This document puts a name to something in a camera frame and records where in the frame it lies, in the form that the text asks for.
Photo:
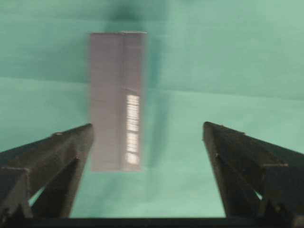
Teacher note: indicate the black camera box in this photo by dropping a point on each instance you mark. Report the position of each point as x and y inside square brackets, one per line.
[116, 75]

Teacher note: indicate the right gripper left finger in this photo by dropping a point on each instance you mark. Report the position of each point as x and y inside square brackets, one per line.
[41, 178]

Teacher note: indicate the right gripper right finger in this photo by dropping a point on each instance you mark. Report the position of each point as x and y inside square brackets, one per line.
[252, 174]

